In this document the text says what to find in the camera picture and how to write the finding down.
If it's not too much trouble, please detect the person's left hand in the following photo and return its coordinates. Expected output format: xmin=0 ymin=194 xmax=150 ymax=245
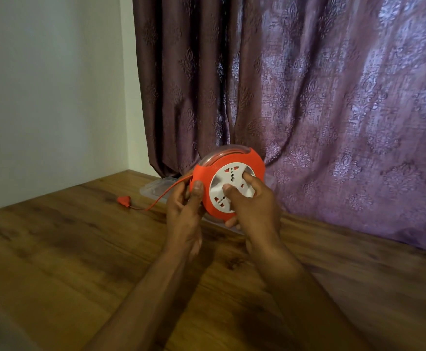
xmin=164 ymin=180 xmax=205 ymax=262

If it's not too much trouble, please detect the person's right hand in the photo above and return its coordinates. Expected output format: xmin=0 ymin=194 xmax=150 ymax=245
xmin=222 ymin=171 xmax=283 ymax=260

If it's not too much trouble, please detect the clear plastic storage box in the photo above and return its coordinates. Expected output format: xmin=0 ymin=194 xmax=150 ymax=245
xmin=198 ymin=171 xmax=278 ymax=236

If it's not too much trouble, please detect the orange extension cord reel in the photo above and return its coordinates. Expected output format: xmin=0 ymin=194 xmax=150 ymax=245
xmin=189 ymin=144 xmax=267 ymax=223

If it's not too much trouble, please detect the orange power cord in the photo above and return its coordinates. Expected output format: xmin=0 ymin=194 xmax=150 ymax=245
xmin=116 ymin=171 xmax=195 ymax=212

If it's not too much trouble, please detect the person's left forearm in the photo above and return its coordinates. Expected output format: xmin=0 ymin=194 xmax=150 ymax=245
xmin=83 ymin=244 xmax=199 ymax=351

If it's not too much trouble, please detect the clear plastic box lid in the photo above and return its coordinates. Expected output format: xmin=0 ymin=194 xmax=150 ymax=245
xmin=139 ymin=176 xmax=181 ymax=204

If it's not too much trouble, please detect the purple patterned curtain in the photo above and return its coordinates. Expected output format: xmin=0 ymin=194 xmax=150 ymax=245
xmin=132 ymin=0 xmax=426 ymax=253

